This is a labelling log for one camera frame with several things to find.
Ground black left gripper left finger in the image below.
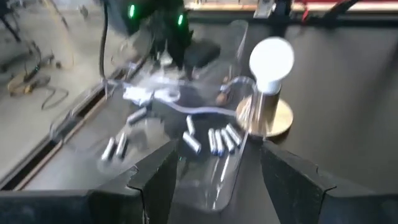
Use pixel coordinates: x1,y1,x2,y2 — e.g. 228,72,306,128
129,139,180,224

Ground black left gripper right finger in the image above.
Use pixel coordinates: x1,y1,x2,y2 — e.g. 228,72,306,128
261,141,336,224

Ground clear plastic bin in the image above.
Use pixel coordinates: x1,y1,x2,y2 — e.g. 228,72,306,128
49,71,249,214
130,18,249,103

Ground white battery with blue end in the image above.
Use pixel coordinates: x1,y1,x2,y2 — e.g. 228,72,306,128
182,131,202,156
101,136,116,162
221,127,236,154
225,123,243,147
215,129,225,157
115,132,128,159
126,107,149,125

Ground screws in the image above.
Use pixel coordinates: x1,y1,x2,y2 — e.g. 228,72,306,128
185,114,196,137

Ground small dark cylinder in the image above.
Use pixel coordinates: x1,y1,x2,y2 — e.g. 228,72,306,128
207,128,218,156

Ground brass lamp base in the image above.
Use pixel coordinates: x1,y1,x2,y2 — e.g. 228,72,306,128
235,86,295,139

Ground white light bulb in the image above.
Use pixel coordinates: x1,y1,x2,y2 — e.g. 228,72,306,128
248,36,295,96

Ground black table mat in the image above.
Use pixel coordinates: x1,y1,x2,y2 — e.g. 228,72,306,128
18,18,398,224

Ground yellow power plug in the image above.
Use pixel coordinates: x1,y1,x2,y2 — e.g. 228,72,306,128
7,72,52,96

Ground white lamp cable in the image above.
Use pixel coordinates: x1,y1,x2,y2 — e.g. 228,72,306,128
123,76,259,118

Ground silver metal bracket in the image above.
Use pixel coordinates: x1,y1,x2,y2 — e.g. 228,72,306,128
253,0,277,19

